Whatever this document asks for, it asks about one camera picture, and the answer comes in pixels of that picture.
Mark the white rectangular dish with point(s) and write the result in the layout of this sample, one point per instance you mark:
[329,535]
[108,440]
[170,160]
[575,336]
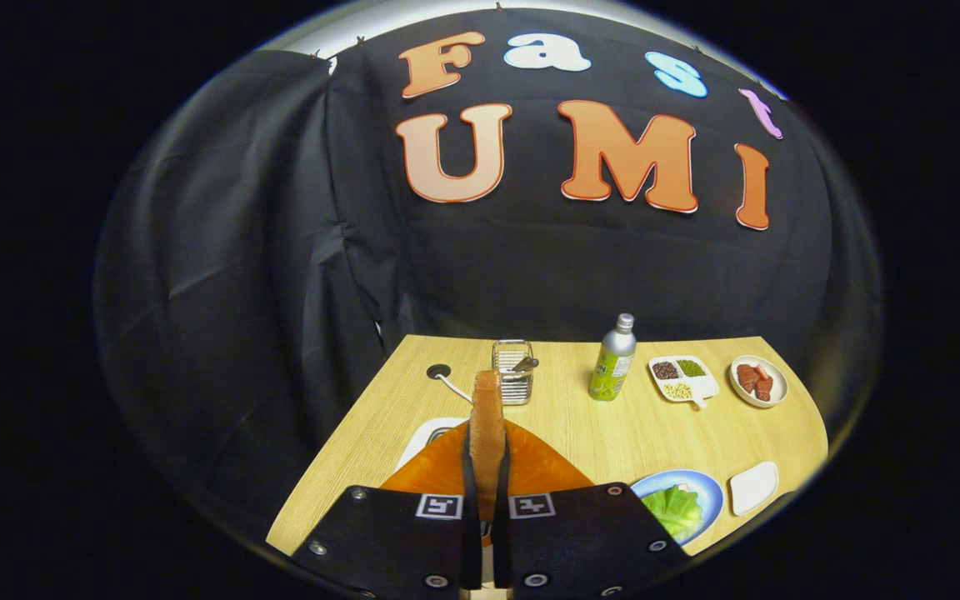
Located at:
[753,489]

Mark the pile of yellow soybeans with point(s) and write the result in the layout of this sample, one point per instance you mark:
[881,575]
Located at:
[677,391]

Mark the round white plate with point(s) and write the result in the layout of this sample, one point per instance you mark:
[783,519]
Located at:
[780,379]

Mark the white divided dish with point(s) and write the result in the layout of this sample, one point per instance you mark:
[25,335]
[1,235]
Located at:
[701,387]

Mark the pile of dark red beans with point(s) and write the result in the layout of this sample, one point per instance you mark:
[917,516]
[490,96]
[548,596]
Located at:
[665,370]

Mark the white toaster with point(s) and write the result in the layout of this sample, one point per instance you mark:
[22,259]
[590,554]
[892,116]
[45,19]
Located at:
[413,446]

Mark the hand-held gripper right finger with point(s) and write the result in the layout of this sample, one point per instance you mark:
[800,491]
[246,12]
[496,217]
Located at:
[503,479]

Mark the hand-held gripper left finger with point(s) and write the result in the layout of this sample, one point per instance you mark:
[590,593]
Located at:
[469,475]

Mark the green lettuce leaf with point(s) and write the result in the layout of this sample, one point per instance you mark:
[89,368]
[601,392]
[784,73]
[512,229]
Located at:
[676,510]

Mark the pile of green beans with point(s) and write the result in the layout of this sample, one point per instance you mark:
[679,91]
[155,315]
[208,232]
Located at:
[692,367]

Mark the toasted bread slice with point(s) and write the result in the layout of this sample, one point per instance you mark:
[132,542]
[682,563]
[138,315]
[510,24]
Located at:
[487,417]

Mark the black backdrop cloth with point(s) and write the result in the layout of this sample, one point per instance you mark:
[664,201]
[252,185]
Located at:
[530,267]

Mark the brown meat piece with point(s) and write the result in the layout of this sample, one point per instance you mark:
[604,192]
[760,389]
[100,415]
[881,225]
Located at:
[747,378]
[764,387]

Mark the blue round plate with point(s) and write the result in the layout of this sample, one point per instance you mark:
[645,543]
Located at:
[709,500]

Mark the metal bottle with green label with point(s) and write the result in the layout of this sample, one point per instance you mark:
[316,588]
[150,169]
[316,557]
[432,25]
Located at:
[611,371]

